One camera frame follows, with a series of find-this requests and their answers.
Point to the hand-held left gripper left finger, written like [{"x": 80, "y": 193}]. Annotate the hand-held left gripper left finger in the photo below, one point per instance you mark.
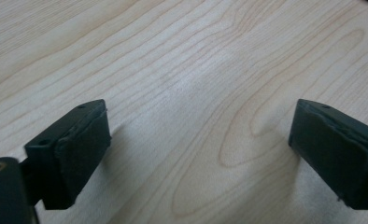
[{"x": 74, "y": 155}]

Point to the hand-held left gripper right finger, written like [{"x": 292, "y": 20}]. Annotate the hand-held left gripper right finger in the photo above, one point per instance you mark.
[{"x": 334, "y": 152}]

